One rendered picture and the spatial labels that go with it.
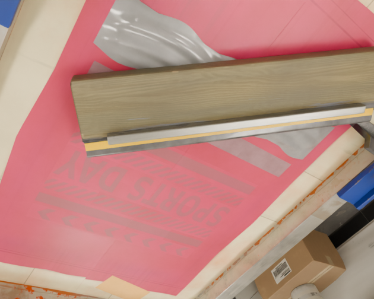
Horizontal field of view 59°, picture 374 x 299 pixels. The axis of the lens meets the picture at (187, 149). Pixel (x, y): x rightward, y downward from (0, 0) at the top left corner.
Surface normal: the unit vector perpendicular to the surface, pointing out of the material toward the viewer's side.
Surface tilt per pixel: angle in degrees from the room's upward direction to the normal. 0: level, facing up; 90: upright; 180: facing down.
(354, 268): 90
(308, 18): 0
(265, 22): 0
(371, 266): 90
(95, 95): 12
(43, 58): 0
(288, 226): 90
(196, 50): 33
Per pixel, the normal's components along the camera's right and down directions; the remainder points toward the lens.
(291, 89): 0.18, 0.42
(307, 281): 0.18, 0.60
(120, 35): 0.34, 0.07
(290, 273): -0.83, -0.31
